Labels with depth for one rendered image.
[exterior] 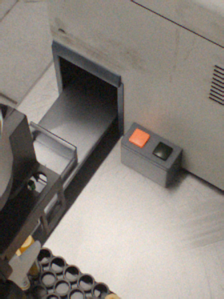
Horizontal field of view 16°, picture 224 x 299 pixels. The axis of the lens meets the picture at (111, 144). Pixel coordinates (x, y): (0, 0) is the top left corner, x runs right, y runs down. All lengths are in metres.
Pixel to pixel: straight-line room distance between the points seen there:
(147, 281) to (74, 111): 0.20
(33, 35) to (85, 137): 1.20
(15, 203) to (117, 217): 0.38
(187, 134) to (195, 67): 0.12
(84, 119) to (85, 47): 0.11
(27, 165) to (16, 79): 1.49
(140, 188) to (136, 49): 0.20
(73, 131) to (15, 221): 0.38
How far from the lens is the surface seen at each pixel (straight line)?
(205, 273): 0.83
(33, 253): 0.57
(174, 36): 0.67
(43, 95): 0.92
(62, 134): 0.85
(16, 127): 0.43
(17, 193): 0.48
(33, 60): 1.99
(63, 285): 0.81
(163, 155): 0.82
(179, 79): 0.72
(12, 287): 0.51
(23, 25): 2.05
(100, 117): 0.85
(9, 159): 0.40
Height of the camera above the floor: 1.67
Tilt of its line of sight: 63 degrees down
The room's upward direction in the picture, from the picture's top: 3 degrees counter-clockwise
